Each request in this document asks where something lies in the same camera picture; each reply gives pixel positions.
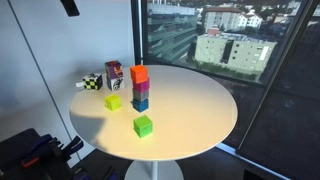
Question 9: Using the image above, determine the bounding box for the yellow block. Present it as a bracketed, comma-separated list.
[104, 93, 123, 112]

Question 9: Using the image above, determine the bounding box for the orange block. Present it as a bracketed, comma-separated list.
[129, 64, 150, 85]

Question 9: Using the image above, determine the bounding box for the magenta block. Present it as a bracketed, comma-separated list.
[132, 78, 151, 94]

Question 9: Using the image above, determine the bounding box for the gray block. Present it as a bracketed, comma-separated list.
[132, 88, 150, 103]

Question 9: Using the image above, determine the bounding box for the blue block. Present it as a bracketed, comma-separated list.
[132, 98, 150, 113]

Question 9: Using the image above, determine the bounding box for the green block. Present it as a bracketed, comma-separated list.
[133, 114, 154, 139]

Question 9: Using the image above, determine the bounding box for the colourful picture soft cube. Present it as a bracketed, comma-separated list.
[104, 60, 124, 80]

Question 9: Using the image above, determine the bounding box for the glass office building outside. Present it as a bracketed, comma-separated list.
[146, 2, 200, 63]

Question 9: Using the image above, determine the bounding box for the black tool case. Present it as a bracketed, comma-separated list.
[0, 127, 85, 180]

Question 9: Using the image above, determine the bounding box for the white red-roofed building outside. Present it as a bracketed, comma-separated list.
[203, 6, 264, 33]

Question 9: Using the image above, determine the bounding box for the beige building outside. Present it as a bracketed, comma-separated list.
[194, 31, 278, 75]

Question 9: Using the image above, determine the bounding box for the blue handled clamp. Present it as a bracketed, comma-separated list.
[27, 133, 54, 155]

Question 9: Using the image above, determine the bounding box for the orange handled clamp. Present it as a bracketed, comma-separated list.
[20, 137, 65, 169]

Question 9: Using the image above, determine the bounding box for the white table pedestal base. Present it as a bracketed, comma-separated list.
[124, 160, 185, 180]

